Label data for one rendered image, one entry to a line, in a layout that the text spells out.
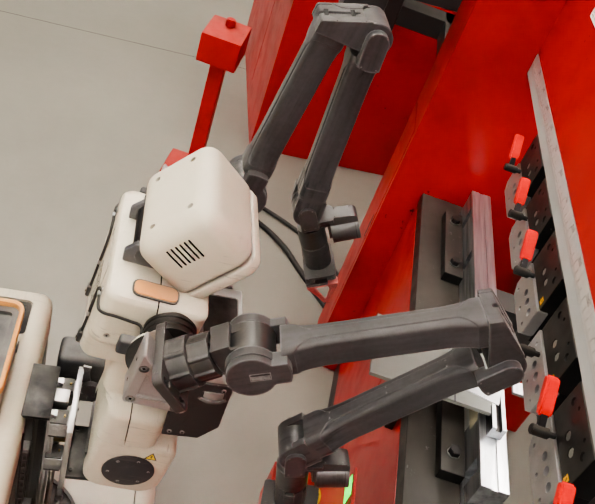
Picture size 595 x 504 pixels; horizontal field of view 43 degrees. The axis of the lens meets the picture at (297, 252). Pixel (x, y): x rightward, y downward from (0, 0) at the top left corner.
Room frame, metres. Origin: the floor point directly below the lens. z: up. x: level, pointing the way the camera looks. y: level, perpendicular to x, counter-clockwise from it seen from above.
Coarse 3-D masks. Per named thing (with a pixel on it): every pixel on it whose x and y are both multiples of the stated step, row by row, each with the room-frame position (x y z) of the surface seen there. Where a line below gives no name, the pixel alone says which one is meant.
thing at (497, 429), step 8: (504, 400) 1.15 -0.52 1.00; (496, 408) 1.13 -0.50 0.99; (504, 408) 1.13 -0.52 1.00; (488, 416) 1.11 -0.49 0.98; (496, 416) 1.11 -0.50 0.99; (504, 416) 1.11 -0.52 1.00; (488, 424) 1.09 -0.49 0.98; (496, 424) 1.08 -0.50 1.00; (504, 424) 1.08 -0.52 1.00; (488, 432) 1.07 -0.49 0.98; (496, 432) 1.07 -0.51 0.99; (504, 432) 1.07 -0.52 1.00
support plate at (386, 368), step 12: (372, 360) 1.12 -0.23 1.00; (384, 360) 1.13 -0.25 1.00; (396, 360) 1.14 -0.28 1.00; (408, 360) 1.16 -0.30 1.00; (420, 360) 1.17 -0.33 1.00; (372, 372) 1.09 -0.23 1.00; (384, 372) 1.10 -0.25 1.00; (396, 372) 1.11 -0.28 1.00; (456, 396) 1.11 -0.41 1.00; (468, 396) 1.12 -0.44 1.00; (468, 408) 1.10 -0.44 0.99; (480, 408) 1.10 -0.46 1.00
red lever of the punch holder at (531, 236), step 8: (528, 232) 1.30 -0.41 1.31; (536, 232) 1.30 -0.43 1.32; (528, 240) 1.28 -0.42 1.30; (536, 240) 1.29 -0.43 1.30; (528, 248) 1.27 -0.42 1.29; (520, 256) 1.26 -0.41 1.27; (528, 256) 1.26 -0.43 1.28; (520, 264) 1.25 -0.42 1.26; (520, 272) 1.23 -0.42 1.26; (528, 272) 1.23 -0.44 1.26
